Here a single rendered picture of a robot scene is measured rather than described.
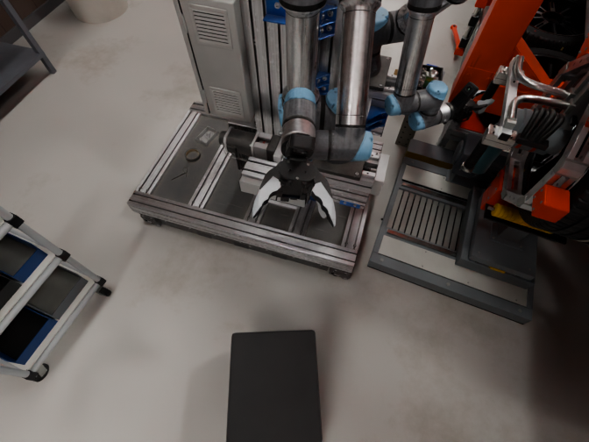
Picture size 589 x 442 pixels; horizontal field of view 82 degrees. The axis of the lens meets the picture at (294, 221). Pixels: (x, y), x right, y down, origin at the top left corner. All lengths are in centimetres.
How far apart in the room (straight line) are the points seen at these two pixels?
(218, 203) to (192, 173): 28
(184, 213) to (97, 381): 89
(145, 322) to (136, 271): 30
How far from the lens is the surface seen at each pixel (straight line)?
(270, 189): 64
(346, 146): 85
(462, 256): 198
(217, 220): 182
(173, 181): 207
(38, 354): 200
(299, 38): 97
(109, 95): 313
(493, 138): 133
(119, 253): 219
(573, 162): 132
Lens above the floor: 176
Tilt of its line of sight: 60 degrees down
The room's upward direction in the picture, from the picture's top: straight up
